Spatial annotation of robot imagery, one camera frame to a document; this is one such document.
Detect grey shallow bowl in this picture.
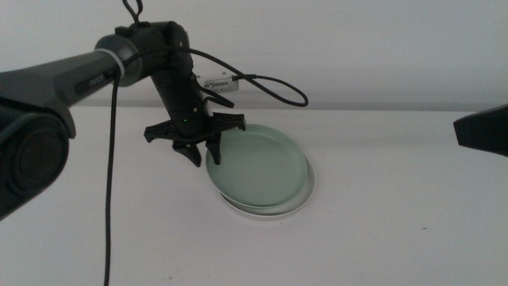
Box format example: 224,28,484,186
216,158,318,221

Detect long black braided cable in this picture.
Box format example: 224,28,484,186
103,46,310,286

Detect pale green shallow bowl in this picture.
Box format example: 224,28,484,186
205,123,309,209

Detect black cable loop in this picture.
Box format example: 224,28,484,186
121,0,144,25

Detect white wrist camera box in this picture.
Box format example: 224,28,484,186
202,74,241,95

